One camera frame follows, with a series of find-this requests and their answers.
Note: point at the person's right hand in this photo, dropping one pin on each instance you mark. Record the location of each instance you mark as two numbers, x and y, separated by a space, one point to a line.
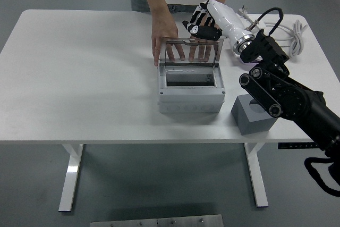
163 26

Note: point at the grey block battery holder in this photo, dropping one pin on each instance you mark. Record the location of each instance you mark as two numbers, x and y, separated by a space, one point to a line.
255 127

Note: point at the transparent hinged box lid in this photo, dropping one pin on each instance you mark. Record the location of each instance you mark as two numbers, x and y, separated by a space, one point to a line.
220 51

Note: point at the grey plastic junction box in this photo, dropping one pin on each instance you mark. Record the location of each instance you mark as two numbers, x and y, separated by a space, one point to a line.
186 100

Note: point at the person's left hand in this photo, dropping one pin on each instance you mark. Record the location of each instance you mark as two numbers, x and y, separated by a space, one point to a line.
202 49

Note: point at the black table control panel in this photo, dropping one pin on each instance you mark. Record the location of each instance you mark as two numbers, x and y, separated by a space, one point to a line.
295 145

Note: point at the white table leg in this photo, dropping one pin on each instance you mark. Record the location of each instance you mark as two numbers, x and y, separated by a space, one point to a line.
71 173
259 179

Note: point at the grey metal base plate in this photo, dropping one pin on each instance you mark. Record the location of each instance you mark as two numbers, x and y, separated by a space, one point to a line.
156 222

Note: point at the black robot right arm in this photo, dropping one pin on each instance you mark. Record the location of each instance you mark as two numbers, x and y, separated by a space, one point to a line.
292 99

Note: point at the white long power strip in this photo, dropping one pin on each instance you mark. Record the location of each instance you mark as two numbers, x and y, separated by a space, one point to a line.
263 25

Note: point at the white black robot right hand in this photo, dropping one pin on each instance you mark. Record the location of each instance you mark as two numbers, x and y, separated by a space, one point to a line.
225 19

